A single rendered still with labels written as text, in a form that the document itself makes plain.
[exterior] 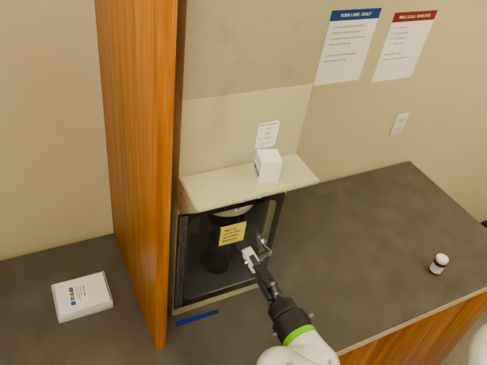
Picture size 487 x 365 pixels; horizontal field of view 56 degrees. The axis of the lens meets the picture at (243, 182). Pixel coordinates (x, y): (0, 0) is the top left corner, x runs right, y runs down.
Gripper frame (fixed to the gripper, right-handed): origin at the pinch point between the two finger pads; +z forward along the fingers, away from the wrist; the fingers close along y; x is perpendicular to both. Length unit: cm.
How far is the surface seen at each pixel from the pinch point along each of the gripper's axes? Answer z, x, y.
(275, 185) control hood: -4.5, -6.7, 31.7
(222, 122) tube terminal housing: 5.4, 0.7, 46.9
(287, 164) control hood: 1.6, -13.3, 30.1
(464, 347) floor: -17, -114, -150
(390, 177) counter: 38, -87, -47
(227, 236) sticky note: 4.1, 4.7, 9.4
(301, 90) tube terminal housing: 5, -19, 48
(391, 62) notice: 48, -86, 9
